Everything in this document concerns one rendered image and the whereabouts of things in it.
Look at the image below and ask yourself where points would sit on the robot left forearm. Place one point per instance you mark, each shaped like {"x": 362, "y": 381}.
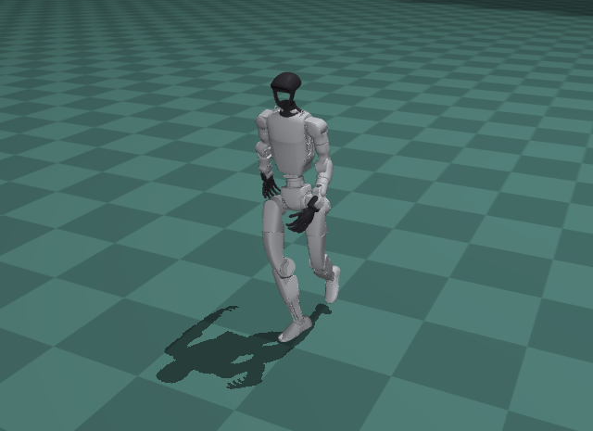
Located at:
{"x": 321, "y": 185}

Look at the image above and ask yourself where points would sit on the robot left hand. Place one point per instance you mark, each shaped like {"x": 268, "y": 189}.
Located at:
{"x": 305, "y": 217}

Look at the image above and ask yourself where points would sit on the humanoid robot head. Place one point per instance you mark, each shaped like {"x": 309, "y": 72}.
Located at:
{"x": 286, "y": 82}

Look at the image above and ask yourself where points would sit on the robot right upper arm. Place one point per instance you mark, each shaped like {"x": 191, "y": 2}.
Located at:
{"x": 263, "y": 147}

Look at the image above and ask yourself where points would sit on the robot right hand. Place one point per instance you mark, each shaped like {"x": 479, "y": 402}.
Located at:
{"x": 268, "y": 186}

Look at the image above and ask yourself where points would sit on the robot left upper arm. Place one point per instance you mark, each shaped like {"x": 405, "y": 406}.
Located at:
{"x": 317, "y": 129}

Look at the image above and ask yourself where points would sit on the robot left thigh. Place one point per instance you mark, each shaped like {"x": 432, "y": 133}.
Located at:
{"x": 316, "y": 233}

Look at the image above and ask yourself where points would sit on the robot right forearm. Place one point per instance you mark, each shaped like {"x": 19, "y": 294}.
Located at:
{"x": 265, "y": 165}

